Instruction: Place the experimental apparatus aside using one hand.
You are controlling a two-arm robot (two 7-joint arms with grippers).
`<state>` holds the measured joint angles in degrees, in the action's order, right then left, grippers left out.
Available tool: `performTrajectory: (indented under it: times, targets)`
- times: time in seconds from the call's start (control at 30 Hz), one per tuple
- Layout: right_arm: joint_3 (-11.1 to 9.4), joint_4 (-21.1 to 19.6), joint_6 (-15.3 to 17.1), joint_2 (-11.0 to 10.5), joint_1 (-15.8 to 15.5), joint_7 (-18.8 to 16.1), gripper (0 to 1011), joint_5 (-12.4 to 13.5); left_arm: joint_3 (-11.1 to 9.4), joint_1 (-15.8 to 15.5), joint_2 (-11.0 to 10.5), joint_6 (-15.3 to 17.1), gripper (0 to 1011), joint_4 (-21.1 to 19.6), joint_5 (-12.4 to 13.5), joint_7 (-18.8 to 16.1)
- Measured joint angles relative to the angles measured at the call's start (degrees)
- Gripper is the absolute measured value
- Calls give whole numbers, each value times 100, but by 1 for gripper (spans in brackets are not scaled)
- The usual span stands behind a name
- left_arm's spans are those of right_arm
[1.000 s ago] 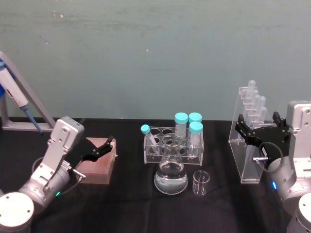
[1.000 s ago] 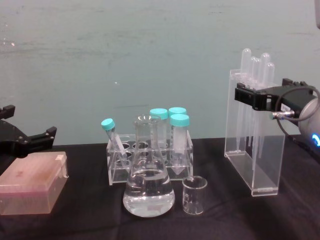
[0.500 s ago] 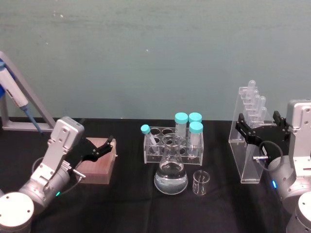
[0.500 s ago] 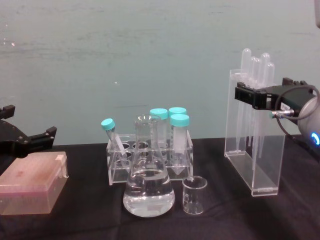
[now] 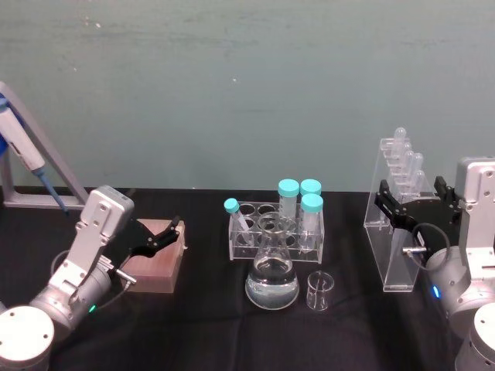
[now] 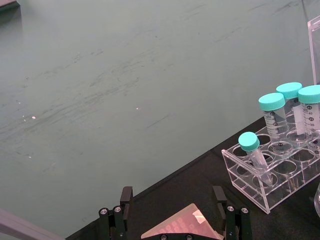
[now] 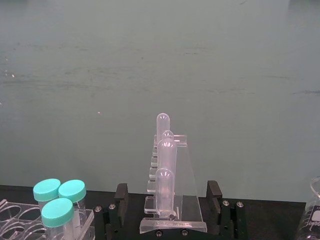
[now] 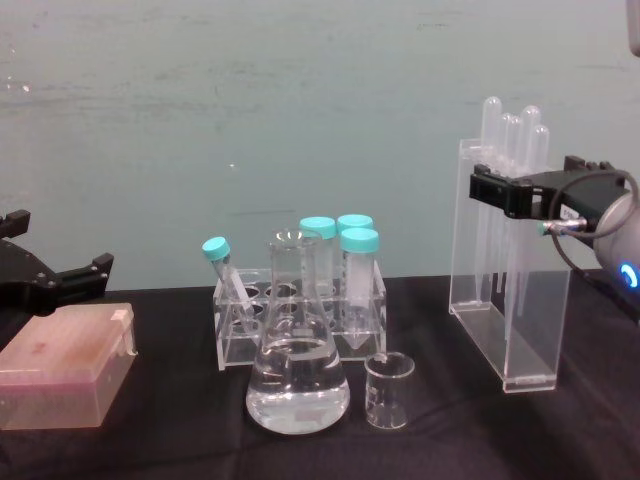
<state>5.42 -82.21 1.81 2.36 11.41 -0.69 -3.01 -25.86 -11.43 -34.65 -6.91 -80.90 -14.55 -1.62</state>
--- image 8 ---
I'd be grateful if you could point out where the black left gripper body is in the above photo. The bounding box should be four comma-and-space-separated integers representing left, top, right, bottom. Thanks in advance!
0, 234, 65, 317

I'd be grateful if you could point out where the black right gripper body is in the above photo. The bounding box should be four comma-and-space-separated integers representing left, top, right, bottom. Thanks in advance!
528, 155, 629, 225

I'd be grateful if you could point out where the pink translucent pipette tip box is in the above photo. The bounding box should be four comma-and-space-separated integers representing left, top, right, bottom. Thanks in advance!
0, 301, 139, 431

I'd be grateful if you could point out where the tilted teal-capped centrifuge tube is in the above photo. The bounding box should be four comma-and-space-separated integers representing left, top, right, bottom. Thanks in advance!
201, 235, 257, 335

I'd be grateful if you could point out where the clear acrylic tube rack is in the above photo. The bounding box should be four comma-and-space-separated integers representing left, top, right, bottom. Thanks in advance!
213, 267, 390, 372

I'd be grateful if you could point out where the clear acrylic pipette stand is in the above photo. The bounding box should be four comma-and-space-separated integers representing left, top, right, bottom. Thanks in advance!
448, 135, 572, 396

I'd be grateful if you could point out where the black table cloth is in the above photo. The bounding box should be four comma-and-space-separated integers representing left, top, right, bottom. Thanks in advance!
0, 269, 640, 480

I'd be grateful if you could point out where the small glass beaker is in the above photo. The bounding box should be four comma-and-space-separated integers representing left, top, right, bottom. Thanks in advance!
363, 351, 417, 430

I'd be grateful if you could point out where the glass conical flask with water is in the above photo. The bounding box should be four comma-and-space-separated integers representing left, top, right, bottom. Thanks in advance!
244, 228, 351, 435

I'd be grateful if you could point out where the pale wall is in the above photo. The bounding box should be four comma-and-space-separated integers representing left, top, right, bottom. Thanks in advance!
0, 0, 640, 291

